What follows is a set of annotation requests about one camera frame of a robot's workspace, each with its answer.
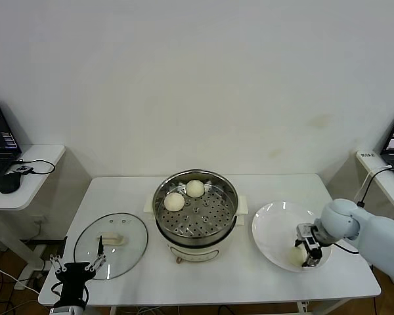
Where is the cream electric cooking pot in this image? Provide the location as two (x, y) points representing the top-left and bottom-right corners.
(156, 209), (240, 265)

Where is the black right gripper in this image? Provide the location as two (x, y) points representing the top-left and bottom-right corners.
(294, 222), (332, 268)

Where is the thin white cable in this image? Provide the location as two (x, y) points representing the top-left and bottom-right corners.
(356, 165), (393, 200)

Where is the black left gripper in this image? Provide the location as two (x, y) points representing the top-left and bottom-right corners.
(50, 235), (106, 308)

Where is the black looped hub cable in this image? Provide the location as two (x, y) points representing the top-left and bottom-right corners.
(16, 159), (56, 175)

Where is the perforated steel steamer basket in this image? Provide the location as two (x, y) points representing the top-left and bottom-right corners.
(143, 169), (250, 242)

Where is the white steamed baozi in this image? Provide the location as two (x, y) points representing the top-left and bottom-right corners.
(288, 246), (308, 267)
(164, 192), (186, 212)
(185, 179), (205, 198)

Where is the white side desk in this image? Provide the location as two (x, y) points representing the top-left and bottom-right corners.
(355, 151), (394, 285)
(0, 144), (66, 291)

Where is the round glass pot lid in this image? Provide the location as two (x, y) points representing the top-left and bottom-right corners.
(73, 212), (150, 281)

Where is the round white plate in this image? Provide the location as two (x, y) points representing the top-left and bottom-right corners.
(251, 200), (333, 272)

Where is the black computer mouse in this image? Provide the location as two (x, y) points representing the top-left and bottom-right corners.
(0, 171), (23, 194)

